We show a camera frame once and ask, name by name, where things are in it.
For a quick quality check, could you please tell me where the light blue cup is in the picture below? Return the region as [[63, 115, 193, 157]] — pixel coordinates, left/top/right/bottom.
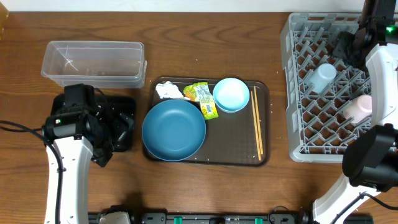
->
[[308, 63, 337, 93]]

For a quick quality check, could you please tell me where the dark blue plate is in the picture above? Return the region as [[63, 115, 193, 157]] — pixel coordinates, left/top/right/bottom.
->
[[142, 100, 206, 162]]

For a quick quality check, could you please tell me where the pale pink cup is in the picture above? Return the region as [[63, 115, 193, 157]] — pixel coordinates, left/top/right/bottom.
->
[[343, 95, 372, 124]]

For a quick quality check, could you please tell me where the green snack wrapper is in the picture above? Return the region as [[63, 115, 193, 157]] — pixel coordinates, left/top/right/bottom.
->
[[183, 82, 218, 120]]

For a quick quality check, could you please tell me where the light blue bowl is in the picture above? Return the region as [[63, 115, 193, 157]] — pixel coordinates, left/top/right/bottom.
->
[[213, 78, 250, 113]]

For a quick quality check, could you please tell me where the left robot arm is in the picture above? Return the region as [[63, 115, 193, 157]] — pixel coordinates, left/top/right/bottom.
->
[[42, 84, 136, 223]]

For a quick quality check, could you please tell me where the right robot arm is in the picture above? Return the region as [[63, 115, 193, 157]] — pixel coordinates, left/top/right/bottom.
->
[[298, 0, 397, 223]]

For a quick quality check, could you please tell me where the grey dishwasher rack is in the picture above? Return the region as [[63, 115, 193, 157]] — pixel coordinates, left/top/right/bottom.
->
[[280, 12, 371, 163]]

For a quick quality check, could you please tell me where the black plastic tray bin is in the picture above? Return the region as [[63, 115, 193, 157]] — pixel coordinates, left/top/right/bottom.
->
[[42, 94, 136, 152]]

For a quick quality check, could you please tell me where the clear plastic bin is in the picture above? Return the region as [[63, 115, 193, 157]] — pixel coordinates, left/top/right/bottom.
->
[[41, 40, 147, 88]]

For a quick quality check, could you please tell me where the crumpled white tissue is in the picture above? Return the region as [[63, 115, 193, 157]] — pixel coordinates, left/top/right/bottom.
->
[[155, 81, 189, 100]]

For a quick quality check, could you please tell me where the dark brown serving tray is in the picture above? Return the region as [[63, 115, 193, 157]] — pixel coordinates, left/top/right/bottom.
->
[[144, 77, 271, 167]]

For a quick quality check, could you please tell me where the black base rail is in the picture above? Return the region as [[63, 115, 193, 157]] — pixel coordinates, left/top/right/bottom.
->
[[88, 205, 374, 224]]

